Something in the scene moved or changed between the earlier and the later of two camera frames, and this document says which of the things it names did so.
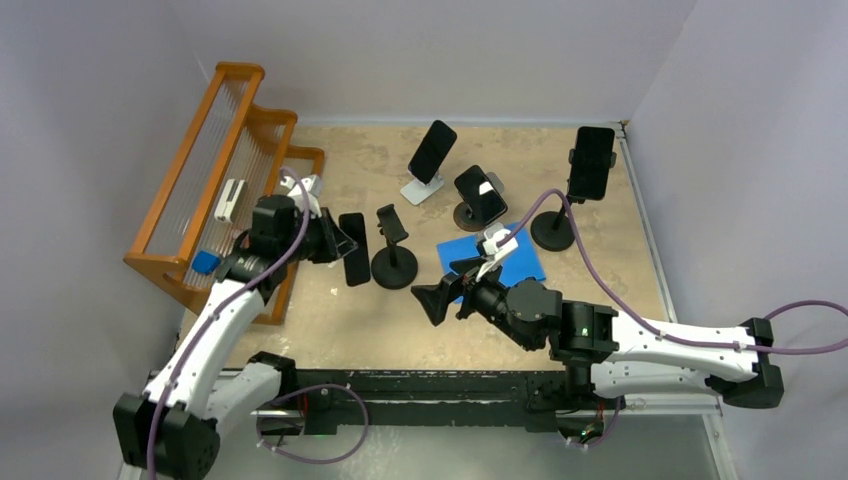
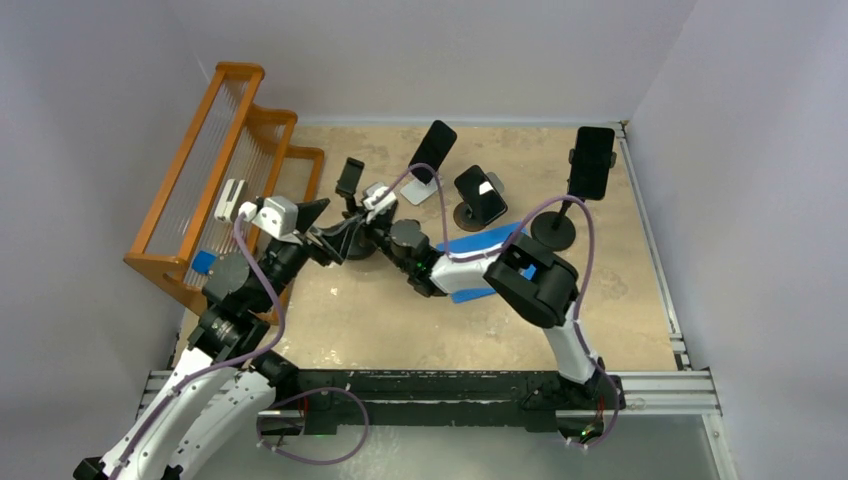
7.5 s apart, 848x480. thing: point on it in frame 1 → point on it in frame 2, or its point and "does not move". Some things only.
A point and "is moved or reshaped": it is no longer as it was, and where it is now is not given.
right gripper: [436, 300] → [367, 227]
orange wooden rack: [227, 203] does not move
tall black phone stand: [553, 230] does not move
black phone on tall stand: [591, 163] does not move
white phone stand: [416, 191] does not move
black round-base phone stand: [393, 267] is moved or reshaped
